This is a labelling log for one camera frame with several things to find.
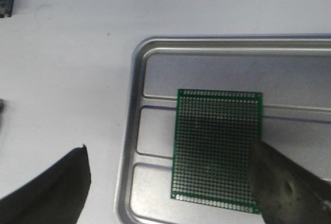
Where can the silver metal tray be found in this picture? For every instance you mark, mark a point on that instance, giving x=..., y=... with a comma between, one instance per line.
x=293, y=74

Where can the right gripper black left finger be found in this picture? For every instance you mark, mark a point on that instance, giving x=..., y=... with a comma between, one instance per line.
x=57, y=195

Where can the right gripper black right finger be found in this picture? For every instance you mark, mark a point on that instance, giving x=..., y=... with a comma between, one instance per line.
x=284, y=191

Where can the green perfboard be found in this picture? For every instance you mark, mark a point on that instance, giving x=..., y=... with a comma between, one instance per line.
x=212, y=143

